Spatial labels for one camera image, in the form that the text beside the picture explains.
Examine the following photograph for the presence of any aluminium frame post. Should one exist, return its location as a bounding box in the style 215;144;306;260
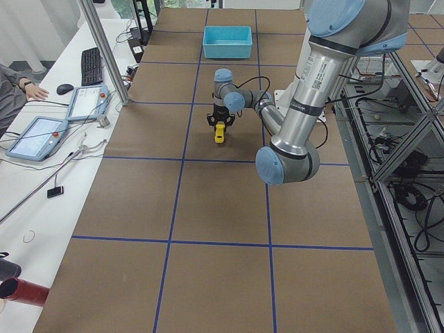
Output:
78;0;130;106

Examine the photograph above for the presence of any person's hand on desk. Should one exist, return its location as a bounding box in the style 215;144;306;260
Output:
25;84;49;101

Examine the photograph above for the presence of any small silver metal cylinder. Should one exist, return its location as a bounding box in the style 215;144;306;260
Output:
96;114;110;128

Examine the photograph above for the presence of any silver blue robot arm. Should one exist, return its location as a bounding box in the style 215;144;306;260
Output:
207;68;284;135
255;1;410;185

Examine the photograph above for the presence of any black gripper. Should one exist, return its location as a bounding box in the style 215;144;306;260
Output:
206;105;235;128

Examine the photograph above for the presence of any teach pendant tablet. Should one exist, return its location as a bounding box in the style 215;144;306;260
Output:
65;84;110;121
6;116;69;162

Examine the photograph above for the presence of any black keyboard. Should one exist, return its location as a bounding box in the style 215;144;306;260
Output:
80;47;103;86

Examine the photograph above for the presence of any far teach pendant tablet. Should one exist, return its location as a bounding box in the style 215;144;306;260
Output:
65;84;110;121

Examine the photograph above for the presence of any red cylinder tube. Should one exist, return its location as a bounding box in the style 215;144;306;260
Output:
1;277;49;307

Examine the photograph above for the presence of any yellow beetle toy car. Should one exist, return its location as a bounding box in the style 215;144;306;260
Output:
214;123;225;144

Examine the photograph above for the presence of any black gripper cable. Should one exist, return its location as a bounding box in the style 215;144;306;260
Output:
231;76;271;100

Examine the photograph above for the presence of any near teach pendant tablet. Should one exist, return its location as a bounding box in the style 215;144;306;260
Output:
6;116;69;162

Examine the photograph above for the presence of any light blue plastic bin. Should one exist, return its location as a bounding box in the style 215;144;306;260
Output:
203;26;253;59

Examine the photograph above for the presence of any black computer mouse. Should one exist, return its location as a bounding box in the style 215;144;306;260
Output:
56;83;74;96

